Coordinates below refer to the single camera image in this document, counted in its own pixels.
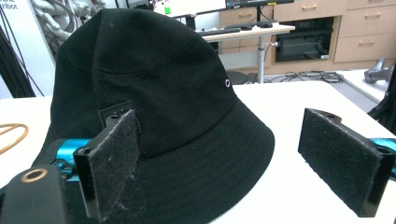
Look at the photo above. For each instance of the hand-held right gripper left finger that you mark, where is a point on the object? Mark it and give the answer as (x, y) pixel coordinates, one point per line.
(109, 161)

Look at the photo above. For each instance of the white height-adjustable desk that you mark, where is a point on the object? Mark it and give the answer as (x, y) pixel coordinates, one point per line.
(249, 34)

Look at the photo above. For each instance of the light wooden cabinet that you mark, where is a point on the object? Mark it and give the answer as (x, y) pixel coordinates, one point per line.
(358, 31)

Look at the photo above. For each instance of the black built-in oven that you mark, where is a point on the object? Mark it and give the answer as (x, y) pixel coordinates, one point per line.
(303, 39)

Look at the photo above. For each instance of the white poster board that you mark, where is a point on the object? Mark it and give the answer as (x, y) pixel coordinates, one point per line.
(28, 46)

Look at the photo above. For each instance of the black bucket hat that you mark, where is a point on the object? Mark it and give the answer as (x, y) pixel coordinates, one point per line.
(162, 109)

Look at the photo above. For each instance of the black stand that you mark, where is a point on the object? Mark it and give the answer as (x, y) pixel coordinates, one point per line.
(386, 105)

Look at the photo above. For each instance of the tan rubber band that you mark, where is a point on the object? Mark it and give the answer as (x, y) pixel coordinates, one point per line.
(14, 137)

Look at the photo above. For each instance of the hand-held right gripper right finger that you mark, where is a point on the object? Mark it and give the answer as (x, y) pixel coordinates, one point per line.
(339, 161)

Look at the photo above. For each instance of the grey handheld controller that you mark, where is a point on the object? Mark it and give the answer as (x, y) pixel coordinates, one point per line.
(378, 73)

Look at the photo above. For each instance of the computer monitor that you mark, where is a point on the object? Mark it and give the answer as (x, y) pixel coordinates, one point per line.
(258, 2)

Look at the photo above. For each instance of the black keyboard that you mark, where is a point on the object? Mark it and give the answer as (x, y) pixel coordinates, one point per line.
(218, 31)

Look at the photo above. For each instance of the black computer mouse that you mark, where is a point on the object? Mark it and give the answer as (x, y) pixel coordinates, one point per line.
(265, 25)

